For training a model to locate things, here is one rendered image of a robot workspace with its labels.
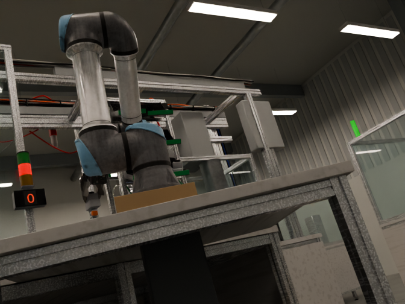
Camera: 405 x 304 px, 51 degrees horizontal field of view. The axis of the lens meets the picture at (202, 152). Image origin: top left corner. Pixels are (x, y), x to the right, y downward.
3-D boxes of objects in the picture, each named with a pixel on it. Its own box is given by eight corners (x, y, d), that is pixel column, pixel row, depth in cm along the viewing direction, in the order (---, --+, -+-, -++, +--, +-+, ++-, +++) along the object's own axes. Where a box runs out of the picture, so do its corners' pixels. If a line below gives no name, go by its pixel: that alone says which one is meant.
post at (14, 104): (40, 258, 169) (11, 50, 201) (32, 259, 168) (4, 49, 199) (38, 260, 172) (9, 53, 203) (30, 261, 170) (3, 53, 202)
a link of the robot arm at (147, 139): (173, 157, 123) (164, 115, 127) (127, 165, 120) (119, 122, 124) (169, 169, 134) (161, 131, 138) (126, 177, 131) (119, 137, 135)
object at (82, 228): (355, 171, 103) (350, 159, 104) (-46, 264, 83) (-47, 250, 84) (271, 227, 167) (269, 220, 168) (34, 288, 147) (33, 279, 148)
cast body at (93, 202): (100, 205, 174) (97, 189, 176) (90, 206, 171) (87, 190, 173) (94, 211, 180) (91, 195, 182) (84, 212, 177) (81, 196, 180)
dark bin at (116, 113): (146, 113, 199) (144, 98, 198) (119, 115, 193) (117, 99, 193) (129, 116, 224) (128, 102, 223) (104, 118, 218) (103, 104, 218)
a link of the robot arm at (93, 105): (132, 164, 120) (102, 3, 135) (78, 173, 117) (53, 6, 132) (131, 175, 132) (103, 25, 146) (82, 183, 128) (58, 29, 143)
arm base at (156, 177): (183, 187, 118) (175, 154, 121) (129, 198, 116) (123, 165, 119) (183, 198, 132) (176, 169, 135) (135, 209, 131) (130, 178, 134)
